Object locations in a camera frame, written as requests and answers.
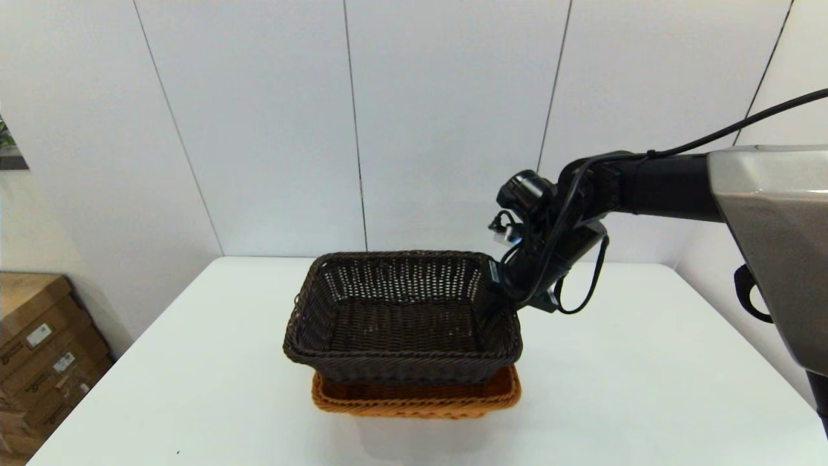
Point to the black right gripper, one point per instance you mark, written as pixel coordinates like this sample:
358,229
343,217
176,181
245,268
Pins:
550,265

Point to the dark brown wicker basket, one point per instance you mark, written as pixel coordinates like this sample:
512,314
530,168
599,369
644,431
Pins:
401,323

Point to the orange wicker basket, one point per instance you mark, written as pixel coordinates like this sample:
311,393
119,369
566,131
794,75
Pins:
414,400

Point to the cardboard box with white label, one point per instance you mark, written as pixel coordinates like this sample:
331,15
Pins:
26,298
39,374
71,406

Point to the flattened brown cardboard pile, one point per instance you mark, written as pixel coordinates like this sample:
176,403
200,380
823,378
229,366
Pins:
13,433

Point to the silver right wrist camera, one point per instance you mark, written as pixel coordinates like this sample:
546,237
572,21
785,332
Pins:
506,234

